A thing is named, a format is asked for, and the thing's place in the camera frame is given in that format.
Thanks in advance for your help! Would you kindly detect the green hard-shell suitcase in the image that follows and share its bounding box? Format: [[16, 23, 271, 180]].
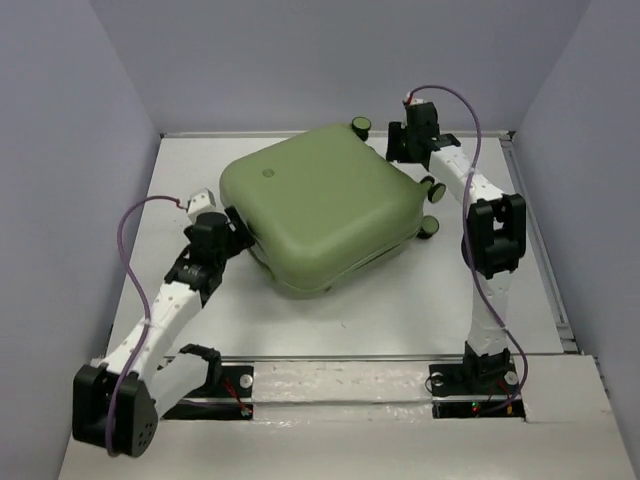
[[219, 116, 446, 297]]

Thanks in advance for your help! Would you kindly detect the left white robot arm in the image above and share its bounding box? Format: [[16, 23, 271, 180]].
[[71, 207, 254, 458]]

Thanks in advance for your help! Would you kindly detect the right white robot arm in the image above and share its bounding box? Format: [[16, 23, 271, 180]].
[[386, 99, 527, 398]]

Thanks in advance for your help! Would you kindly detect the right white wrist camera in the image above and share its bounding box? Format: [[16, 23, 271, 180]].
[[403, 96, 426, 108]]

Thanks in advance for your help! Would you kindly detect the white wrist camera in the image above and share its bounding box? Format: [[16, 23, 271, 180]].
[[186, 188, 217, 224], [403, 96, 426, 108]]

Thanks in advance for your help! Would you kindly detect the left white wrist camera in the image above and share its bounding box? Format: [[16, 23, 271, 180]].
[[186, 188, 217, 224]]

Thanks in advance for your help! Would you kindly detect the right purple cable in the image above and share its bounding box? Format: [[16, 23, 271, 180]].
[[404, 83, 531, 416]]

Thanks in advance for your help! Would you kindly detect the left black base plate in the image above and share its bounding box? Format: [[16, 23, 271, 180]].
[[163, 364, 255, 421]]

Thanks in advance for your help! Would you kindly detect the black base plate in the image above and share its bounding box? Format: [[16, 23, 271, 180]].
[[425, 363, 526, 420], [163, 364, 255, 421]]

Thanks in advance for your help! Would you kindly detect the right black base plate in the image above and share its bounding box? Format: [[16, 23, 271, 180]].
[[425, 363, 526, 420]]

